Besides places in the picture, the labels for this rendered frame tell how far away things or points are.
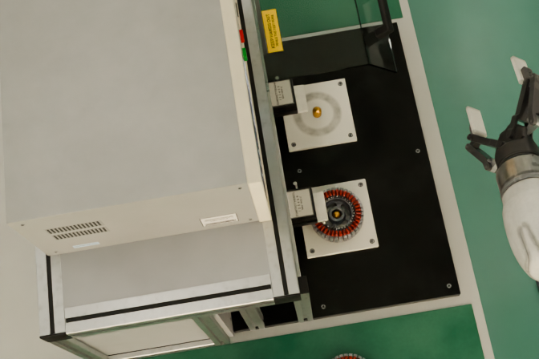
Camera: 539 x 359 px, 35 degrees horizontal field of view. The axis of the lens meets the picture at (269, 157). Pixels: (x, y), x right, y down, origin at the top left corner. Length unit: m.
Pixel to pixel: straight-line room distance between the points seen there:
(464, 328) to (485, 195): 0.94
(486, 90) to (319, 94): 1.00
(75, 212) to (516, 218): 0.68
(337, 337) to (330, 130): 0.45
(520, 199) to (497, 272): 1.24
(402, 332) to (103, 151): 0.77
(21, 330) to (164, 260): 0.53
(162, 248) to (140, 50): 0.34
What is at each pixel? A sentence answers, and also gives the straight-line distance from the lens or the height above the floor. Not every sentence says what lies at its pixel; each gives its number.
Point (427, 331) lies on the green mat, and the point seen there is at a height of 0.75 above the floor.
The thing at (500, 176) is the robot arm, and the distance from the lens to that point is 1.47.
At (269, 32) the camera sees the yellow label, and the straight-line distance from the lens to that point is 1.67.
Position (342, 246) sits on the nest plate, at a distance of 1.80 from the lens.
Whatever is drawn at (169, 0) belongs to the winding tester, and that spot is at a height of 1.32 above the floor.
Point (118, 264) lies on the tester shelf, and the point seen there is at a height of 1.11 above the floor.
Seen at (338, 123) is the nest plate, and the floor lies 0.78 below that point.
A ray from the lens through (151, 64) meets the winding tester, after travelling 1.39.
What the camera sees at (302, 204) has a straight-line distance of 1.68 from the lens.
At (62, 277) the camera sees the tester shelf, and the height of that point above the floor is 1.11.
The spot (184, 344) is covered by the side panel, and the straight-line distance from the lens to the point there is 1.79.
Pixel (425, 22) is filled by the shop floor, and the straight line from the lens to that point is 2.91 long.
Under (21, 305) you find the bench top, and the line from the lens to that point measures 1.93.
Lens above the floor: 2.53
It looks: 69 degrees down
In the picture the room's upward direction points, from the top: 12 degrees counter-clockwise
